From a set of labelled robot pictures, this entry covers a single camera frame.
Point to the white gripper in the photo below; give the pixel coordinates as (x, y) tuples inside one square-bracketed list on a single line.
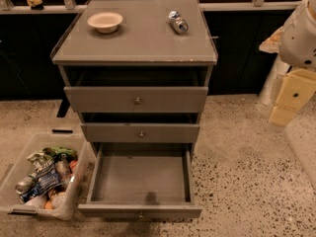
[(298, 41)]

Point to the grey bottom drawer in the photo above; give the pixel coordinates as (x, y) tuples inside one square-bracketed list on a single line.
[(142, 180)]

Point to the grey drawer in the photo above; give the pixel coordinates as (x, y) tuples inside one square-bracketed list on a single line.
[(142, 180), (136, 99), (141, 132)]

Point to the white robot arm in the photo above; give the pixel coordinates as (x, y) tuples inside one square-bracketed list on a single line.
[(297, 48)]

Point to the grey drawer cabinet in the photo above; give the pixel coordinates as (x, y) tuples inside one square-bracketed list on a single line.
[(144, 51)]

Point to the grey middle drawer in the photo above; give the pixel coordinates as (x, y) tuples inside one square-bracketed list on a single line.
[(141, 132)]

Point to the grey top drawer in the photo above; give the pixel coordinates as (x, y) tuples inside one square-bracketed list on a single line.
[(136, 99)]

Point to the white diagonal pipe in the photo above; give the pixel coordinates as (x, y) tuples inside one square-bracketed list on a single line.
[(270, 88)]

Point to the crushed silver soda can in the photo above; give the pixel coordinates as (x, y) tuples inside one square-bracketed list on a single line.
[(178, 23)]

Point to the beige bowl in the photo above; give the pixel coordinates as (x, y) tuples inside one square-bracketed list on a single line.
[(106, 22)]

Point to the green snack bag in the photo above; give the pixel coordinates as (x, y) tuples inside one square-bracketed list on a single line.
[(61, 153)]

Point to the blue white snack bag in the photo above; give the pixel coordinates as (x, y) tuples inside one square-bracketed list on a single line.
[(47, 177)]

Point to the clear plastic bin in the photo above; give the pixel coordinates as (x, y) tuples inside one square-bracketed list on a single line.
[(9, 200)]

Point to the orange fruit in bin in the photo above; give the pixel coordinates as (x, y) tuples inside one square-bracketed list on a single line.
[(48, 205)]

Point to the small yellow toy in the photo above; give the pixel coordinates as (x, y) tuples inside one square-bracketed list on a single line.
[(35, 4)]

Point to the silver can in bin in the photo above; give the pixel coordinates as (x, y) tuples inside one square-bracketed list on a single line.
[(26, 183)]

